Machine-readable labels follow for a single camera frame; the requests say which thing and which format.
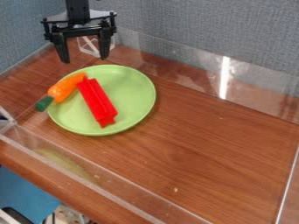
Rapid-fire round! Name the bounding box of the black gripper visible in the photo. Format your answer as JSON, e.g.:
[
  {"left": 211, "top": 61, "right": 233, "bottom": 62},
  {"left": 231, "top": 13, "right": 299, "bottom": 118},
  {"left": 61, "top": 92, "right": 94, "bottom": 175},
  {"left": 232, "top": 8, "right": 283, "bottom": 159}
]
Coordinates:
[{"left": 41, "top": 10, "right": 117, "bottom": 63}]

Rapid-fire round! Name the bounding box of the red star-shaped bar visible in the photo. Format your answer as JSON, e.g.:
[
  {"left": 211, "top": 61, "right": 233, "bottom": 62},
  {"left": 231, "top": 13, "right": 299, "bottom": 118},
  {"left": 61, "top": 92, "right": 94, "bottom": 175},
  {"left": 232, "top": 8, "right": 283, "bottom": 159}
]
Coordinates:
[{"left": 77, "top": 77, "right": 117, "bottom": 128}]

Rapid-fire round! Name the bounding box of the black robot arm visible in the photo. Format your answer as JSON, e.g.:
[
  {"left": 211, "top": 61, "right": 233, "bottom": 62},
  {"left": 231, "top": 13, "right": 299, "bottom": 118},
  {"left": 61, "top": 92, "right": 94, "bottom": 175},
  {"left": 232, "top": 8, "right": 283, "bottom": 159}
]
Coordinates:
[{"left": 41, "top": 0, "right": 117, "bottom": 63}]

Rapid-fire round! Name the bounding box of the green plate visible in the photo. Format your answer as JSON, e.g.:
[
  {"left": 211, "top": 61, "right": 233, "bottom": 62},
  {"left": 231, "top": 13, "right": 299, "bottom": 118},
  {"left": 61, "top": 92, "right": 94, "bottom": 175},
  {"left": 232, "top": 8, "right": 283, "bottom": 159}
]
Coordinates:
[{"left": 48, "top": 65, "right": 156, "bottom": 136}]

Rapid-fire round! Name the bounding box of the orange toy carrot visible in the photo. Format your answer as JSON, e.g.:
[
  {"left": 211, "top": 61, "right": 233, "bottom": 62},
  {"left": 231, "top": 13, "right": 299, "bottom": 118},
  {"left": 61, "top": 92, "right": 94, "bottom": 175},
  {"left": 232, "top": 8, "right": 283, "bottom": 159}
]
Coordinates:
[{"left": 34, "top": 72, "right": 86, "bottom": 112}]

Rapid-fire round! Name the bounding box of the blue box under table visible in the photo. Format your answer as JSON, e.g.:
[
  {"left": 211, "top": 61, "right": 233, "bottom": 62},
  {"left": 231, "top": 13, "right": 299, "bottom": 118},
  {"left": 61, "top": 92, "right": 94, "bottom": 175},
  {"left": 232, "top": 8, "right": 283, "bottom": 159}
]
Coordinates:
[{"left": 0, "top": 166, "right": 61, "bottom": 224}]

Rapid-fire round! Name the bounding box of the clear acrylic enclosure wall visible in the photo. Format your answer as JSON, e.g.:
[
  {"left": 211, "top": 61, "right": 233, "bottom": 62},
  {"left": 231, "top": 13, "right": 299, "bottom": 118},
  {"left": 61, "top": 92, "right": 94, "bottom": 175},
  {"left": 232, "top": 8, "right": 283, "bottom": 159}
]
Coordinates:
[{"left": 0, "top": 29, "right": 299, "bottom": 224}]

